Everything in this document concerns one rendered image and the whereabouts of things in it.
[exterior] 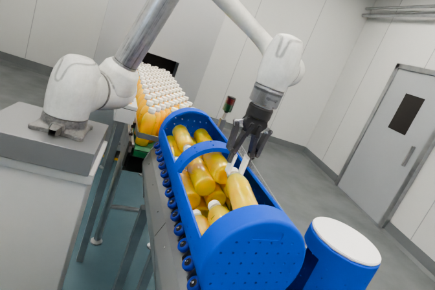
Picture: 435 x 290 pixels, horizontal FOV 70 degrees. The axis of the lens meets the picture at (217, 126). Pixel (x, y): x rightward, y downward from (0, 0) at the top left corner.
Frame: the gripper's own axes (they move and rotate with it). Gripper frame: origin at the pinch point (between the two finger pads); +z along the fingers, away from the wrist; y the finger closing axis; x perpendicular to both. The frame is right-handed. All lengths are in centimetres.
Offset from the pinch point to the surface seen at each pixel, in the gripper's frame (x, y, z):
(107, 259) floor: 92, -11, 124
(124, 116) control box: 80, -28, 20
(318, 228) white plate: 3, 46, 20
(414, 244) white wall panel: 139, 353, 109
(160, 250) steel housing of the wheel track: 3.1, -12.5, 37.9
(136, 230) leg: 60, -7, 75
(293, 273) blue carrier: -27.5, 12.8, 15.4
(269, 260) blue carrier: -27.5, 3.6, 12.0
